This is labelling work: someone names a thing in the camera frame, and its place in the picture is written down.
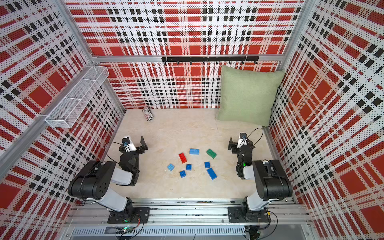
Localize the light blue small lego brick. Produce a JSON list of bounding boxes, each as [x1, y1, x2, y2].
[[167, 164, 175, 171]]

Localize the light blue long lego brick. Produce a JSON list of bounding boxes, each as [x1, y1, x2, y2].
[[189, 149, 200, 155]]

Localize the red lego brick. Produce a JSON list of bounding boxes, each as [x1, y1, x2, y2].
[[179, 153, 187, 164]]

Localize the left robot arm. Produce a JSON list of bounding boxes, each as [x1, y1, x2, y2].
[[68, 136, 148, 216]]

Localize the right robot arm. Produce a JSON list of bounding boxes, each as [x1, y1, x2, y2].
[[228, 134, 293, 213]]

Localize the green lego brick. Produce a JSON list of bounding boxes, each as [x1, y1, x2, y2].
[[206, 149, 217, 159]]

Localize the metal can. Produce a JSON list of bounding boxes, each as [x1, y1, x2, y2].
[[142, 107, 154, 121]]

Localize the green pillow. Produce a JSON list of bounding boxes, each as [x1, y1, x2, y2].
[[216, 66, 285, 127]]

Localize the green circuit board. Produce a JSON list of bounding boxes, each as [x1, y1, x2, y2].
[[116, 226, 133, 236]]

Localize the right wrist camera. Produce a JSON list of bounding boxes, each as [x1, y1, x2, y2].
[[237, 133, 248, 149]]

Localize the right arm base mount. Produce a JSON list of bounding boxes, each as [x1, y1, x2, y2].
[[228, 207, 269, 224]]

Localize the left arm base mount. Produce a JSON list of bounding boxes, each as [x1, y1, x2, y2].
[[107, 208, 151, 224]]

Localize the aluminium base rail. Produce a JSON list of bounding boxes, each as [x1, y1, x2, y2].
[[60, 198, 315, 240]]

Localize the black hook rail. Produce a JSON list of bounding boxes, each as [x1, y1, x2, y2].
[[161, 56, 260, 63]]

